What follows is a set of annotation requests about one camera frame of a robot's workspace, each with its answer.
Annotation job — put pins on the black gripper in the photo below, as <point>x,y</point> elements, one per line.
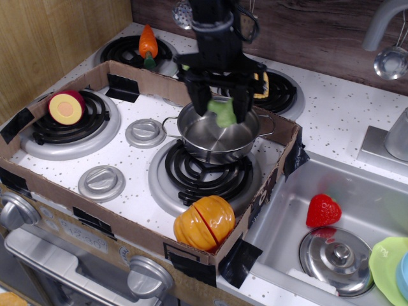
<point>220,51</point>

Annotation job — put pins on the green toy broccoli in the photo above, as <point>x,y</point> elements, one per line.
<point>224,112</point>

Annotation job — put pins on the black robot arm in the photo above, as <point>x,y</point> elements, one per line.
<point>215,10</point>

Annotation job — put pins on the silver metal pot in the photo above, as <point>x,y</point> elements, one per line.
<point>206,141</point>

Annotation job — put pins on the silver pot lid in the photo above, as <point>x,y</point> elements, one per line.
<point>339,258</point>

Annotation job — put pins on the yellow toy corn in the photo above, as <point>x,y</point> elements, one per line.
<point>265,92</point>

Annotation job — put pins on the back right black burner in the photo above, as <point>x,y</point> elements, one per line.
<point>282,96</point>

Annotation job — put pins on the black burner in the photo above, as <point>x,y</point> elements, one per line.
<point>125,50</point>
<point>46,139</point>
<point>177,180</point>
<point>282,96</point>

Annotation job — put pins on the hanging metal grater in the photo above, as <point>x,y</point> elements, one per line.
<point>249,24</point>

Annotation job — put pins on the upper silver stovetop knob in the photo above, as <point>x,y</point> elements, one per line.
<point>145,133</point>

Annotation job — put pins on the silver stovetop knob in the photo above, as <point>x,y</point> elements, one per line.
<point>102,183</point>
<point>145,133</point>

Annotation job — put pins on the orange toy carrot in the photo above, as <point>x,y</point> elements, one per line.
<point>148,47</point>

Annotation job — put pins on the hanging silver strainer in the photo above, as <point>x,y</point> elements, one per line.
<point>182,14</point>

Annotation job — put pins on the front right black burner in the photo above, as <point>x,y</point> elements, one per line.
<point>177,180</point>

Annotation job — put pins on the back left black burner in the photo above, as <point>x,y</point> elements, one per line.
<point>125,50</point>

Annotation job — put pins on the front left black burner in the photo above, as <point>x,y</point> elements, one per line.
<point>46,139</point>

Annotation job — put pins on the orange toy pumpkin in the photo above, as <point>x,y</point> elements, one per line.
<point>205,224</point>

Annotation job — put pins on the lower silver stovetop knob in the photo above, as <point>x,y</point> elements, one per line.
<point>102,183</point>

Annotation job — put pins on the red toy strawberry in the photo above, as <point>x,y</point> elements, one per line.
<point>323,211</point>

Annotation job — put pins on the halved red toy fruit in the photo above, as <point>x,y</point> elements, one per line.
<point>67,107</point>

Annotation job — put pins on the hanging silver ladle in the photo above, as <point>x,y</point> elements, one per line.
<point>391,62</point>

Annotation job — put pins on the grey faucet spout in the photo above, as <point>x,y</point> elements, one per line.
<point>379,23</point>

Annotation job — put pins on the silver sink basin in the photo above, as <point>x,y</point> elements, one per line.
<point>373,208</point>

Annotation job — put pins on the right silver oven knob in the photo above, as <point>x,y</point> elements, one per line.
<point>148,279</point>

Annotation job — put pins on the silver oven knob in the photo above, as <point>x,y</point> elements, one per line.
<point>148,279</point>
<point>17,212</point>

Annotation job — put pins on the brown cardboard fence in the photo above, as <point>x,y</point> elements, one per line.
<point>138,219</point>

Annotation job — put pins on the green plastic plate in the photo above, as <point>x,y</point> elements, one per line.
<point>383,263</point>

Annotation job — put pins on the left silver oven knob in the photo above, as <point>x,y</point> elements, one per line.
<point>17,212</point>

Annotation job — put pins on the blue plastic bowl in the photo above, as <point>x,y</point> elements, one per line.
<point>401,276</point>

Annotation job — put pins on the grey faucet handle base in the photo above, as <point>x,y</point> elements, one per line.
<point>386,149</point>

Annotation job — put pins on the silver oven door handle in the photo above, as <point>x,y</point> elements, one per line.
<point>59,265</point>

